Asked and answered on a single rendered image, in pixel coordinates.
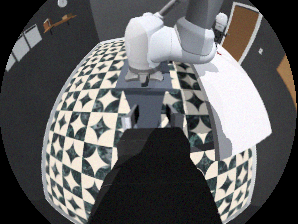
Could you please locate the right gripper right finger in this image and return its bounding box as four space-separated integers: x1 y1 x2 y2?
166 104 185 131

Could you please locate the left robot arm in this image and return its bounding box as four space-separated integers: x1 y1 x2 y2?
142 0 227 28

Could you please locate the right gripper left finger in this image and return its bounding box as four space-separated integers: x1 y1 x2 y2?
121 105 140 131

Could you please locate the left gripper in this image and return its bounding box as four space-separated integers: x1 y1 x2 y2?
214 24 227 47

